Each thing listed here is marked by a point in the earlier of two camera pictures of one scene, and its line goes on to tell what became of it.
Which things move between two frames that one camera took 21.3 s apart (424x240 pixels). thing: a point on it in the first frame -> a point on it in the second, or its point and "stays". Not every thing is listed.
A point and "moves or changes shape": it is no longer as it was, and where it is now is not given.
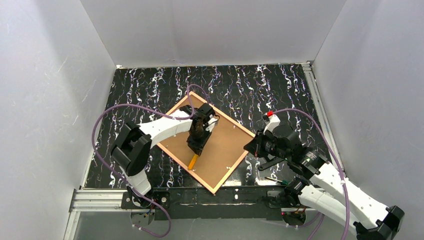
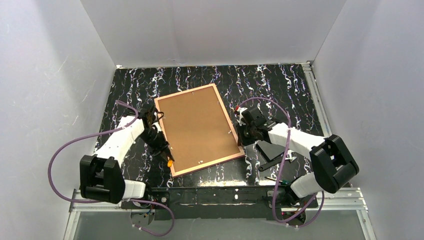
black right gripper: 257,147 -> 241,137
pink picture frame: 225,145 moves or changes shape
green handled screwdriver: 283,182 stays
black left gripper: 197,144 -> 161,147
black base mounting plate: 234,203 stays
